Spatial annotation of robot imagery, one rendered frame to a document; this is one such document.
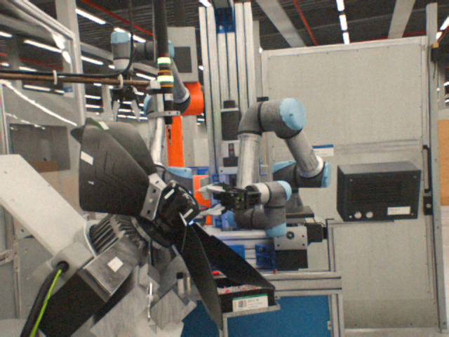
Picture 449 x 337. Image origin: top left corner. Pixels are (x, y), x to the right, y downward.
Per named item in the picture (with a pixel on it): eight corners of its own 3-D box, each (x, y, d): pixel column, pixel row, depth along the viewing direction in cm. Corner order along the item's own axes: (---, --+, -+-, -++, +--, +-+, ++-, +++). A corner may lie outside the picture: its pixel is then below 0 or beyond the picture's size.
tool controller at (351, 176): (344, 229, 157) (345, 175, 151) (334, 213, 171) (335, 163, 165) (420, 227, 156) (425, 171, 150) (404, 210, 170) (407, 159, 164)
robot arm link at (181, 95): (196, 119, 221) (168, 53, 177) (176, 120, 223) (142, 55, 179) (197, 100, 226) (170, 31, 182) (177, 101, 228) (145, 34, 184)
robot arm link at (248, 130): (232, 100, 165) (222, 227, 156) (258, 97, 160) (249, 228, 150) (245, 109, 175) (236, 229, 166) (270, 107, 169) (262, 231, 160)
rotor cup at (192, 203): (133, 220, 109) (170, 185, 108) (135, 201, 122) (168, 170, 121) (174, 255, 113) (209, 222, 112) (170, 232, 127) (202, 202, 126)
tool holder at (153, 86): (156, 115, 119) (153, 78, 119) (145, 117, 125) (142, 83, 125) (184, 114, 124) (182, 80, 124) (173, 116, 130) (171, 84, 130)
